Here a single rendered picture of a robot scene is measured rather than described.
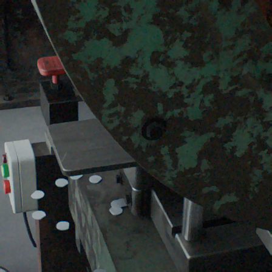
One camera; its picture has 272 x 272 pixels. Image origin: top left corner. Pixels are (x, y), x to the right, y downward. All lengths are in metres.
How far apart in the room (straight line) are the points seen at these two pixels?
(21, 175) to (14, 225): 0.82
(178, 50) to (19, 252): 1.62
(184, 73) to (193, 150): 0.08
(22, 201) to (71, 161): 0.36
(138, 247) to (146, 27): 0.66
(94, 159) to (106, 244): 0.14
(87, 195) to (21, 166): 0.19
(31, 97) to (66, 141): 1.66
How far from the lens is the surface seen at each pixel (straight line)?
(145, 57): 0.59
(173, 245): 1.15
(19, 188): 1.47
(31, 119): 2.76
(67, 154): 1.16
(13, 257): 2.15
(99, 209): 1.27
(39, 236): 1.57
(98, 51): 0.57
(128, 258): 1.17
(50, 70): 1.46
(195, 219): 1.09
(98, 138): 1.20
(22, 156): 1.44
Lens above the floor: 1.43
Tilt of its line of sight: 33 degrees down
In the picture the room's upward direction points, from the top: 2 degrees clockwise
